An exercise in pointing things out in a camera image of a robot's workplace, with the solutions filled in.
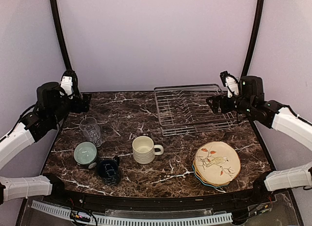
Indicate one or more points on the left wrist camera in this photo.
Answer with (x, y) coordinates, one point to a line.
(69, 82)

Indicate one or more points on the green ceramic bowl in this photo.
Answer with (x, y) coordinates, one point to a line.
(86, 155)

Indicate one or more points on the white slotted cable duct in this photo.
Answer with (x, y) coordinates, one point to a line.
(135, 218)

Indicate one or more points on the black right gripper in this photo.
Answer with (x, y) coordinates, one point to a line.
(224, 108)

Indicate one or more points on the clear drinking glass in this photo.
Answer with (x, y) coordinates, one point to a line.
(91, 130)

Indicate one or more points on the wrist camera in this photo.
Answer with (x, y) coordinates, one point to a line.
(231, 83)
(69, 82)

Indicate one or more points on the blue plate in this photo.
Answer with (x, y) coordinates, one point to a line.
(207, 184)

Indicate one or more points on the black frame post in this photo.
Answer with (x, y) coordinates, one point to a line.
(253, 37)
(60, 35)

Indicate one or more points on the cream bird pattern plate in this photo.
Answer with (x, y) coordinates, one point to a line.
(216, 164)

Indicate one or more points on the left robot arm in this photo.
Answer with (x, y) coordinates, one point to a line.
(53, 105)

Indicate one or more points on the metal wire dish rack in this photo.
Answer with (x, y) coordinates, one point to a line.
(183, 110)

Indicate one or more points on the left black frame post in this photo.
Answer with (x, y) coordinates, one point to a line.
(60, 35)

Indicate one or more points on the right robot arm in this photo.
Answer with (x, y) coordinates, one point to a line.
(246, 96)

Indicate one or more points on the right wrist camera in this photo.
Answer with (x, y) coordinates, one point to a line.
(231, 83)

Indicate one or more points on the cream ceramic mug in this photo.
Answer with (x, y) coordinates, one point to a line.
(144, 150)

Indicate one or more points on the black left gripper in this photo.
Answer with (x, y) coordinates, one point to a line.
(78, 108)

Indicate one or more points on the right black frame post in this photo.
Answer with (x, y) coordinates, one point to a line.
(253, 37)

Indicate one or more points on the black front rail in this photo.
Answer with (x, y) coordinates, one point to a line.
(233, 201)

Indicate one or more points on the dark blue ceramic mug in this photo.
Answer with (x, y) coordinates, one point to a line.
(108, 170)

